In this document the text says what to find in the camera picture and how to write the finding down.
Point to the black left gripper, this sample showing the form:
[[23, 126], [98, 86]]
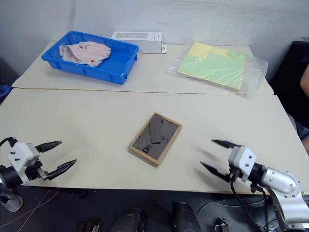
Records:
[[33, 170]]

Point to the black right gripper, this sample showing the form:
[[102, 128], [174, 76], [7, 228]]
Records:
[[234, 173]]

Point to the grey round base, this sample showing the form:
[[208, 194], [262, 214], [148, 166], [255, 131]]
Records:
[[217, 209]]

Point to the white sneaker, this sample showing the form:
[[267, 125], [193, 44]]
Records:
[[10, 200]]

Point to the dark rounded shape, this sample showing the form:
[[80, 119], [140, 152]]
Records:
[[129, 221], [184, 217]]

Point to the blue round object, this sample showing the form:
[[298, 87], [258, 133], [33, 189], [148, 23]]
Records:
[[4, 91]]

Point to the person leg in jeans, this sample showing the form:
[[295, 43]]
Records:
[[303, 131]]

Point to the clear plastic bag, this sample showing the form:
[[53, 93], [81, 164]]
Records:
[[253, 72]]

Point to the green yellow sheet stack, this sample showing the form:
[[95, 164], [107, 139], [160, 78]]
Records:
[[212, 67]]

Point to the black chair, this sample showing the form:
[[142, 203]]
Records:
[[288, 72]]

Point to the pink white crumpled cloth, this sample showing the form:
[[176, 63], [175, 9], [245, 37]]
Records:
[[84, 53]]

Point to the blue plastic tray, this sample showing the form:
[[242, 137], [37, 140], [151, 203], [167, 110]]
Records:
[[116, 64]]

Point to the white cardboard box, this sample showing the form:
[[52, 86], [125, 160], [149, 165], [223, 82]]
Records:
[[144, 42]]

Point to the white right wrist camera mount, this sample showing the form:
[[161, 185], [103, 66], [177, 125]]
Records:
[[242, 158]]

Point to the wooden picture frame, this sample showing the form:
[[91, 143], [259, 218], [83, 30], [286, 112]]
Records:
[[155, 139]]

